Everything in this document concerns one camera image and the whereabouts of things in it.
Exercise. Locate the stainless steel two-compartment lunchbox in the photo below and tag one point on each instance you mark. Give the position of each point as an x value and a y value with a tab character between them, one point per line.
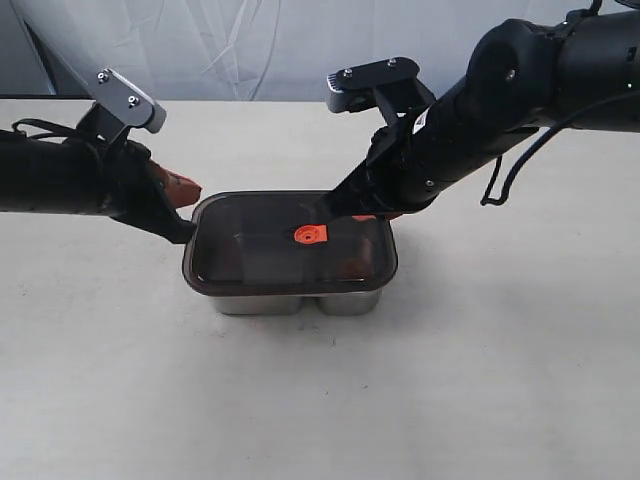
336	304

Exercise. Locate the yellow toy cheese wedge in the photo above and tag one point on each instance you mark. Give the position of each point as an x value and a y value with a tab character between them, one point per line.
358	265

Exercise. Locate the white backdrop cloth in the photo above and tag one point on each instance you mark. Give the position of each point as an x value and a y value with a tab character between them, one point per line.
247	50

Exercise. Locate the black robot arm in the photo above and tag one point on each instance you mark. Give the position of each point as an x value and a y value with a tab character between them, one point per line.
523	82

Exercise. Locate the dark transparent lunchbox lid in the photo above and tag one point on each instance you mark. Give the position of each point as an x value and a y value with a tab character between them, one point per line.
254	243

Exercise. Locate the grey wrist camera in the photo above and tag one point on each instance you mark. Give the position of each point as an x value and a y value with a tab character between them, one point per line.
126	102
389	82

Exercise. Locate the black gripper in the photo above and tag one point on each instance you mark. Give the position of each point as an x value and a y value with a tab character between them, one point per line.
423	154

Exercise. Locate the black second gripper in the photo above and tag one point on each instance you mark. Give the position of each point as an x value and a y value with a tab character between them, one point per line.
138	192

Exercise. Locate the black second robot arm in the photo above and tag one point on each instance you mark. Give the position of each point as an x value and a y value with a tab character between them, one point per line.
78	177

